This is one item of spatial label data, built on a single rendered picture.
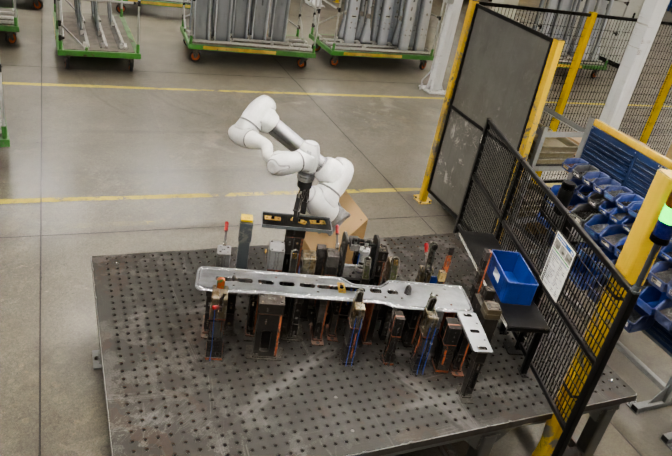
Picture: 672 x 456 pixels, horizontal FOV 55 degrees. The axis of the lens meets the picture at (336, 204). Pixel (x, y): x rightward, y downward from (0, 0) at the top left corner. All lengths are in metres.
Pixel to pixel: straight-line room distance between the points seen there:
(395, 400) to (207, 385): 0.87
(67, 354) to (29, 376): 0.25
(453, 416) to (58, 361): 2.33
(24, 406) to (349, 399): 1.83
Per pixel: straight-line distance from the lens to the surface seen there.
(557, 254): 3.32
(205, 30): 9.74
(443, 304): 3.28
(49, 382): 4.10
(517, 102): 5.33
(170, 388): 3.02
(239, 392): 3.01
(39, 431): 3.86
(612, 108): 7.37
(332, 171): 3.75
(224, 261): 3.24
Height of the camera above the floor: 2.83
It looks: 28 degrees down
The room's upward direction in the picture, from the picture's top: 11 degrees clockwise
